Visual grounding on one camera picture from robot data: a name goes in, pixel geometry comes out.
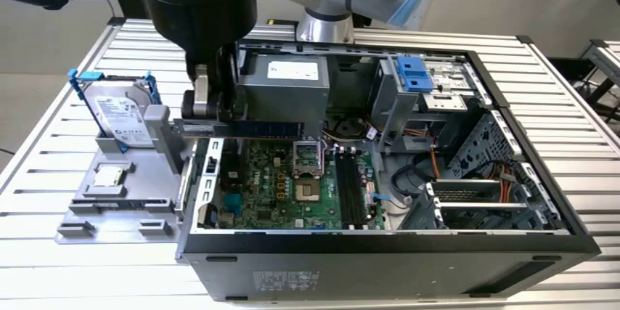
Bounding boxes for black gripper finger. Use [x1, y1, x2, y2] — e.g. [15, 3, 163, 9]
[180, 64, 220, 121]
[215, 45, 247, 123]

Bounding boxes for dark RAM stick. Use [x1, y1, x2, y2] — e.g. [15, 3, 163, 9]
[172, 118, 307, 142]
[91, 199, 168, 208]

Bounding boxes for black RAM slot bank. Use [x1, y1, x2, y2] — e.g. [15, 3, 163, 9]
[334, 145, 371, 231]

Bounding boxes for grey power supply unit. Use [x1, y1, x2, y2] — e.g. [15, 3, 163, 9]
[236, 54, 332, 146]

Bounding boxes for hard disk in blue carrier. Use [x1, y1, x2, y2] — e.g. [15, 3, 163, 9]
[66, 68, 162, 152]

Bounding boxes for silver CPU socket cover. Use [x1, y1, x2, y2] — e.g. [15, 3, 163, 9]
[292, 136, 326, 177]

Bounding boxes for grey parts rack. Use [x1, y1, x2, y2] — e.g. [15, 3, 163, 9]
[52, 104, 195, 245]

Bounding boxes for green motherboard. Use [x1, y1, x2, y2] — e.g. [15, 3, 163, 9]
[216, 139, 390, 232]

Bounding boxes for silver CPU chip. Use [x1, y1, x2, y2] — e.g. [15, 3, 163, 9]
[91, 165, 131, 189]

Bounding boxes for teal heat sink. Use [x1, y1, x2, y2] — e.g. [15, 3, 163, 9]
[222, 193, 244, 216]

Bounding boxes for CPU socket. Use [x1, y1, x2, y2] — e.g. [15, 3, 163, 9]
[294, 177, 324, 203]

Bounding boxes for blue plastic drive latch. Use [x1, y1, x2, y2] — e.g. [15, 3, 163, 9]
[395, 54, 435, 93]

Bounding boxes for black open PC case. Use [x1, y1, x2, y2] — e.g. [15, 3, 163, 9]
[174, 36, 602, 303]

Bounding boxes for grey metal disk bay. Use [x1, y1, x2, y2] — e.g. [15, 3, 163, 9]
[400, 178, 554, 232]

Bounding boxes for metal slat side table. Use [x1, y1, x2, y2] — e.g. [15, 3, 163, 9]
[574, 38, 620, 124]

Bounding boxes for black upright post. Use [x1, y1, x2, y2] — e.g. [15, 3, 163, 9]
[115, 0, 152, 20]

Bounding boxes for graphics card with metal bracket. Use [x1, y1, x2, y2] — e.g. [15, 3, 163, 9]
[176, 138, 218, 222]

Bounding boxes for yellow black white wire bundle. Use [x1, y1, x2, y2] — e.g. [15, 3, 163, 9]
[320, 115, 384, 143]

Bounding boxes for black looped wire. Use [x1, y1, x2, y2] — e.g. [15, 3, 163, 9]
[391, 163, 435, 204]

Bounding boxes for blue flat wire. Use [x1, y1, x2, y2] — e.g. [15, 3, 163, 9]
[367, 189, 395, 203]

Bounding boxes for orange wire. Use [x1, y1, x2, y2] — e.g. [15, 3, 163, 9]
[428, 144, 443, 181]

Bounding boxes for red yellow wire bundle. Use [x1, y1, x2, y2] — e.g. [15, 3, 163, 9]
[483, 162, 516, 205]

